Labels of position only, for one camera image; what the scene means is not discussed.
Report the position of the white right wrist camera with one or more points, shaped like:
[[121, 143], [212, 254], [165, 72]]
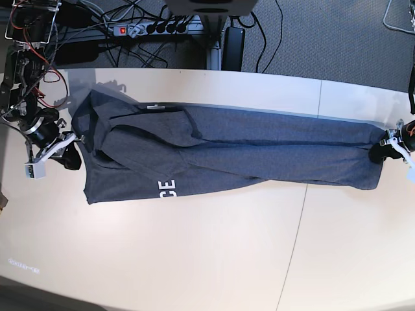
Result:
[[35, 170]]

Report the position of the black box under table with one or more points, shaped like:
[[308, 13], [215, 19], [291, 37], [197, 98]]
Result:
[[78, 52]]

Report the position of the black power adapter brick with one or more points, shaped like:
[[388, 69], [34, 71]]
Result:
[[232, 57]]

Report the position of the blue-grey T-shirt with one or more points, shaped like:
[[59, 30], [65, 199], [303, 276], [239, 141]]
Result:
[[133, 152]]

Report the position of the black camera mount overhead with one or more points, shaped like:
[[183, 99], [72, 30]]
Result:
[[211, 8]]

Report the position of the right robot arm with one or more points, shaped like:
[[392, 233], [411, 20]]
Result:
[[21, 97]]

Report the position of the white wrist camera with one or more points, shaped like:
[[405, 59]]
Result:
[[35, 170], [411, 175]]

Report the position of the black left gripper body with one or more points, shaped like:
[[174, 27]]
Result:
[[406, 135]]

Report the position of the white power strip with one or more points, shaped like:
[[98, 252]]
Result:
[[135, 30]]

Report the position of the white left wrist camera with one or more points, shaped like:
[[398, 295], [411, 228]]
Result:
[[411, 175]]

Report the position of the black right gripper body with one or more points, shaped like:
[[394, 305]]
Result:
[[43, 129]]

